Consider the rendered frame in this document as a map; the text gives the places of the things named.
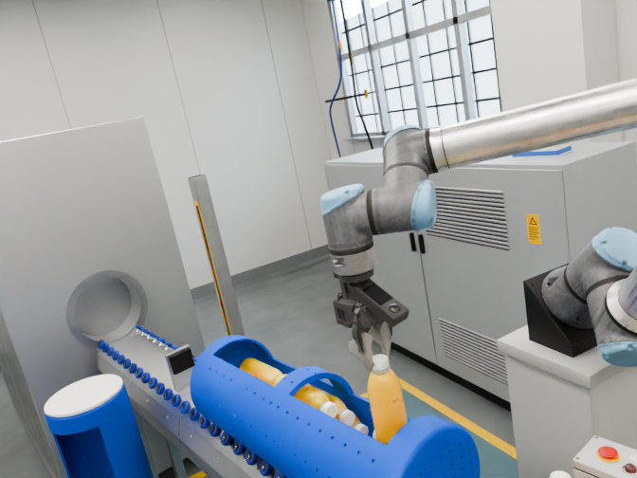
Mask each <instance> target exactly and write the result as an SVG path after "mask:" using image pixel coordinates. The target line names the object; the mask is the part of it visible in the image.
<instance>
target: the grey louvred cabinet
mask: <svg viewBox="0 0 637 478"><path fill-rule="evenodd" d="M571 145H572V151H571V152H570V153H568V154H565V155H563V156H558V157H534V158H512V156H505V157H500V158H496V159H491V160H487V161H483V162H478V163H474V164H469V165H465V166H461V167H457V168H452V169H448V170H443V171H441V172H440V173H436V174H432V175H428V180H430V181H432V182H433V183H434V186H435V191H436V198H437V219H436V223H435V225H434V226H433V227H432V228H429V229H424V230H419V231H415V230H411V231H403V232H396V233H389V234H381V235H375V236H373V245H374V250H375V256H376V261H377V265H376V267H375V268H374V269H373V273H374V275H373V276H372V277H371V278H370V279H371V280H372V281H374V282H375V283H376V284H377V285H379V286H380V287H382V288H383V289H384V290H385V291H387V292H388V293H389V294H390V295H392V296H393V297H394V298H395V299H396V300H397V301H398V302H400V303H401V304H402V305H404V306H405V307H406V308H408V309H409V315H408V317H407V318H406V319H405V320H403V321H402V322H400V323H398V324H397V325H396V326H394V327H393V328H392V336H391V349H393V350H395V351H397V352H399V353H401V354H403V355H404V356H406V357H408V358H410V359H413V360H415V361H417V362H418V363H420V364H422V365H424V366H426V367H427V368H429V369H431V370H432V371H434V372H436V373H438V374H440V375H442V376H444V377H446V378H448V379H450V380H452V381H454V382H456V383H458V384H459V385H461V386H463V387H465V388H466V389H468V390H470V391H472V392H473V393H475V394H477V395H480V396H482V397H484V398H485V399H487V400H489V401H491V402H493V403H495V404H497V405H499V406H500V407H502V408H503V409H505V410H507V411H509V412H511V403H510V395H509V387H508V379H507V371H506V363H505V355H504V353H502V352H500V351H498V345H497V340H498V339H500V338H502V337H504V336H506V335H508V334H510V333H512V332H514V331H516V330H518V329H520V328H521V327H523V326H526V325H528V323H527V315H526V305H525V297H524V287H523V281H525V280H528V279H530V278H533V277H535V276H537V275H539V274H542V273H544V272H547V271H549V270H552V269H554V268H557V267H561V266H563V265H566V264H568V263H570V262H571V261H572V260H573V259H574V258H575V257H576V256H577V255H578V254H579V253H580V252H581V251H582V249H583V248H584V247H585V246H586V245H587V244H588V243H589V242H590V241H591V240H592V238H593V237H594V236H596V235H598V234H599V233H600V232H601V231H603V230H605V229H608V228H623V229H627V230H632V231H633V232H635V233H637V160H636V142H635V141H621V142H585V143H571ZM382 151H383V148H377V149H373V150H370V151H366V152H362V153H358V154H354V155H350V156H344V157H340V158H337V159H333V160H329V161H325V164H324V165H323V166H324V171H325V175H326V180H327V186H328V191H329V192H330V191H332V190H334V189H337V188H341V187H344V186H348V185H354V184H362V185H363V186H364V187H365V189H364V190H365V191H366V190H372V189H378V188H382V180H383V157H382Z"/></svg>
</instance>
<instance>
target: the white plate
mask: <svg viewBox="0 0 637 478"><path fill-rule="evenodd" d="M122 384H123V382H122V379H121V377H119V376H116V375H99V376H94V377H88V378H85V379H82V380H80V381H77V382H75V383H73V384H70V385H68V386H66V387H65V388H63V389H61V390H60V391H59V392H58V393H56V394H55V395H53V396H52V397H51V398H50V399H49V400H48V402H47V403H46V404H45V407H44V410H45V414H46V415H48V416H51V417H69V416H73V415H77V414H82V413H85V412H88V411H90V410H93V409H95V408H97V407H99V406H100V405H102V404H103V403H105V402H107V401H108V400H110V399H111V398H112V397H113V396H115V395H116V394H117V393H118V392H119V390H120V389H121V387H122Z"/></svg>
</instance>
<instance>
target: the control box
mask: <svg viewBox="0 0 637 478"><path fill-rule="evenodd" d="M603 446H609V447H613V448H615V449H616V450H617V451H618V455H617V456H616V457H615V458H611V459H608V458H605V457H602V456H601V455H599V453H598V449H599V448H600V447H603ZM632 455H634V457H633V456H632ZM635 456H636V457H635ZM632 457H633V458H632ZM636 458H637V450H635V449H632V448H629V447H626V446H624V445H621V444H618V443H615V442H612V441H609V440H607V439H605V438H602V437H599V436H596V435H595V436H594V437H593V438H592V439H591V440H590V441H589V442H588V444H587V445H586V446H585V447H584V448H583V449H582V450H581V451H580V452H579V453H578V454H577V455H576V457H575V458H574V459H573V472H574V478H637V471H636V472H634V473H629V472H626V471H625V470H624V465H625V464H627V463H631V464H633V465H635V466H636V468H637V459H636ZM635 459H636V460H635Z"/></svg>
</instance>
